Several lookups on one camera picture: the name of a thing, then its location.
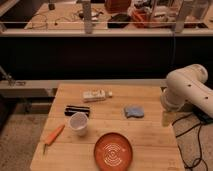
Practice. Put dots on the white tube with cap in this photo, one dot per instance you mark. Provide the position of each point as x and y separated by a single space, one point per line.
96 95

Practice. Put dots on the blue crumpled cloth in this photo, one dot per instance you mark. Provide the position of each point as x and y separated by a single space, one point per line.
133 111

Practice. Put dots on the black rectangular bar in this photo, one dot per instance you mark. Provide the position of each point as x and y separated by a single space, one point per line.
70 110

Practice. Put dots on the red-orange round plate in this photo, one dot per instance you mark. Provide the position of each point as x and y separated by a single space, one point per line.
113 152

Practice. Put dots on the grey metal post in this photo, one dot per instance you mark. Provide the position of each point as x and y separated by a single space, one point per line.
86 5

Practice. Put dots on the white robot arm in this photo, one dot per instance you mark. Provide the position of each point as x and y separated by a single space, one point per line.
188 84

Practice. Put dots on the orange toy carrot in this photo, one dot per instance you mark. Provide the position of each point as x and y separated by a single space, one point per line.
52 136

